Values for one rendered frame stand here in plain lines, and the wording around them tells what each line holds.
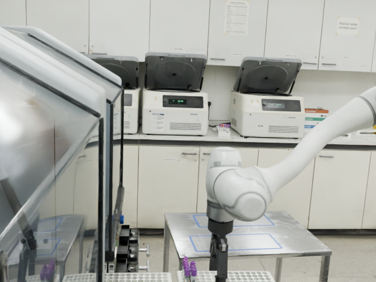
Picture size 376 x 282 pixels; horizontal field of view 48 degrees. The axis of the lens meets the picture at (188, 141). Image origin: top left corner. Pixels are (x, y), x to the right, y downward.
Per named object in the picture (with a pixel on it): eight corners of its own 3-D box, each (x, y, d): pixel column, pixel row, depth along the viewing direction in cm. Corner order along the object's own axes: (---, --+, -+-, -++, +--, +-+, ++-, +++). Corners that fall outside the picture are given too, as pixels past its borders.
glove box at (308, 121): (301, 125, 402) (302, 117, 401) (297, 122, 415) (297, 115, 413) (325, 125, 405) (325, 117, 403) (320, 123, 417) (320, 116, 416)
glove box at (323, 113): (304, 117, 401) (305, 106, 400) (300, 115, 414) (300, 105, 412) (329, 118, 403) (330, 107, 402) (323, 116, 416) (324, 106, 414)
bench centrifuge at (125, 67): (68, 133, 342) (67, 53, 331) (82, 122, 403) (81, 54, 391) (137, 135, 347) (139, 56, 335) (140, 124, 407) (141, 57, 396)
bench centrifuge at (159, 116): (141, 135, 348) (144, 51, 335) (141, 124, 409) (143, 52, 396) (208, 137, 354) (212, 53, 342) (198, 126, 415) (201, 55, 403)
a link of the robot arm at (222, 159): (200, 193, 127) (211, 208, 114) (203, 143, 124) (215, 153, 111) (234, 193, 129) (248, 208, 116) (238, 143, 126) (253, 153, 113)
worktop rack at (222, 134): (230, 139, 352) (230, 131, 351) (217, 138, 352) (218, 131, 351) (226, 132, 381) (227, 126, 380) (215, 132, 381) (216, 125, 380)
